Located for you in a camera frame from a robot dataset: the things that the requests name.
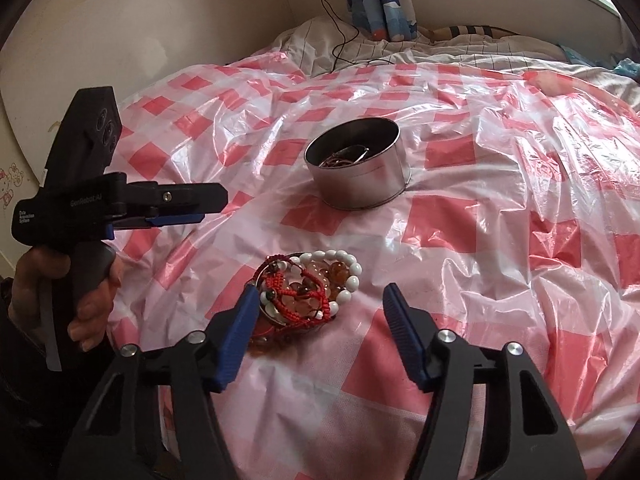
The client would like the red cord bracelet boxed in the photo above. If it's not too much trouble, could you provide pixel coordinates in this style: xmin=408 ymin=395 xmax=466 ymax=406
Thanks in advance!
xmin=252 ymin=256 xmax=337 ymax=326

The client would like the pile of mixed bracelets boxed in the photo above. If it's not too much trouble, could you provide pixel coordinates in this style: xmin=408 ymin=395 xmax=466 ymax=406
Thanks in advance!
xmin=320 ymin=144 xmax=372 ymax=168

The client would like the pink checkered plastic sheet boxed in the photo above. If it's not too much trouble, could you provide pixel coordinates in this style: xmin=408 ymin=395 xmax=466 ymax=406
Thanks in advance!
xmin=102 ymin=50 xmax=640 ymax=480

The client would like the pale pink bead bracelet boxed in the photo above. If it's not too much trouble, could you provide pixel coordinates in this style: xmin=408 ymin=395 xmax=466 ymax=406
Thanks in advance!
xmin=282 ymin=262 xmax=332 ymax=311

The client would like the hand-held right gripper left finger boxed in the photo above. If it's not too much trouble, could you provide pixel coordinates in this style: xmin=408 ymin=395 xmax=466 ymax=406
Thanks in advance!
xmin=60 ymin=286 xmax=262 ymax=480

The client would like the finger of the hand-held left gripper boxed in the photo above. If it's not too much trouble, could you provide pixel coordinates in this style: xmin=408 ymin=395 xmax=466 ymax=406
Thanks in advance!
xmin=112 ymin=172 xmax=229 ymax=221
xmin=113 ymin=211 xmax=205 ymax=233

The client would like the engraved silver bangle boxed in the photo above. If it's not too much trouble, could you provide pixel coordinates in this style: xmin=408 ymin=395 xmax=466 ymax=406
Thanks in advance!
xmin=244 ymin=252 xmax=333 ymax=330

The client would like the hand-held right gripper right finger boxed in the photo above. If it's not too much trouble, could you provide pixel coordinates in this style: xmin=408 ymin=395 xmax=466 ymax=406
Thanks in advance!
xmin=382 ymin=282 xmax=588 ymax=480

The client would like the white bead bracelet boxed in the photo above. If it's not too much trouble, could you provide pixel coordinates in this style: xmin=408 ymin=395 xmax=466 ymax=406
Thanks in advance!
xmin=257 ymin=249 xmax=362 ymax=328

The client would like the person's left hand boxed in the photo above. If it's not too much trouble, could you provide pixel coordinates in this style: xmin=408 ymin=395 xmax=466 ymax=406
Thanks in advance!
xmin=12 ymin=249 xmax=124 ymax=352

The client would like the round metal tin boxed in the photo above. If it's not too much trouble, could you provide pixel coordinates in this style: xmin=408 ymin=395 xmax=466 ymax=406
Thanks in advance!
xmin=304 ymin=117 xmax=412 ymax=210

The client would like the blue plastic bag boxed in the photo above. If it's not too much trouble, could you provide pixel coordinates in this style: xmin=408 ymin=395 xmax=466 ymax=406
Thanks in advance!
xmin=612 ymin=57 xmax=640 ymax=82

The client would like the striped pillow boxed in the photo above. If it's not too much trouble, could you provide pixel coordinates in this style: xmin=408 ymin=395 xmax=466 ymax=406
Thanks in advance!
xmin=432 ymin=25 xmax=561 ymax=44

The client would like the black charging cable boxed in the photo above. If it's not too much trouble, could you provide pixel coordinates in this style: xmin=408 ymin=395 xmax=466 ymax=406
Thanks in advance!
xmin=315 ymin=0 xmax=391 ymax=78

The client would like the blue cartoon curtain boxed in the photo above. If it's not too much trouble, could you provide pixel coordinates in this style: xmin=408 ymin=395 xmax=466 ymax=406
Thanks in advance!
xmin=345 ymin=0 xmax=418 ymax=41

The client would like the amber bead bracelet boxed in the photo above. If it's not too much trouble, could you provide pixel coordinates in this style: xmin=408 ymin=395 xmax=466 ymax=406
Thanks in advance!
xmin=250 ymin=254 xmax=352 ymax=358

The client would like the white bed quilt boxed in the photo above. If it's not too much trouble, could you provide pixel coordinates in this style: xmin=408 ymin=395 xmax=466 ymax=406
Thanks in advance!
xmin=272 ymin=16 xmax=640 ymax=111

